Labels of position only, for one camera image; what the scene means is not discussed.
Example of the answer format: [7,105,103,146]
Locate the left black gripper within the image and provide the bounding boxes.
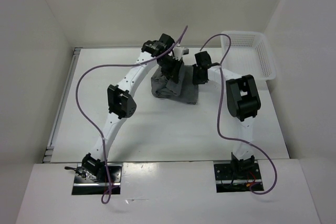
[158,56,183,83]

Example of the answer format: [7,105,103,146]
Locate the grey shorts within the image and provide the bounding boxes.
[151,65,198,105]

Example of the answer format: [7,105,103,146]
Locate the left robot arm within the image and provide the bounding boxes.
[81,34,189,182]

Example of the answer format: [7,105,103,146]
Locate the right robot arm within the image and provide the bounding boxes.
[193,51,261,178]

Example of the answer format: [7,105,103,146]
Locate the white plastic basket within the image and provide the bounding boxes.
[220,31,276,81]

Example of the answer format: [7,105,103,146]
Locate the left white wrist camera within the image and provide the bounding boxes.
[173,45,189,60]

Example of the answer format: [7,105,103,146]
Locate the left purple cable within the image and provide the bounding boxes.
[75,25,188,205]

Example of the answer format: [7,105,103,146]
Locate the purple cable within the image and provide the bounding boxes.
[75,25,188,205]
[199,34,278,195]

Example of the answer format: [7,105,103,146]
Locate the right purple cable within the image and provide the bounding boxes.
[199,34,278,195]

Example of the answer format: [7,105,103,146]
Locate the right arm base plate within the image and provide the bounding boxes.
[213,161,264,193]

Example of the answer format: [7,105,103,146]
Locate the aluminium table edge rail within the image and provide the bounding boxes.
[42,47,82,163]

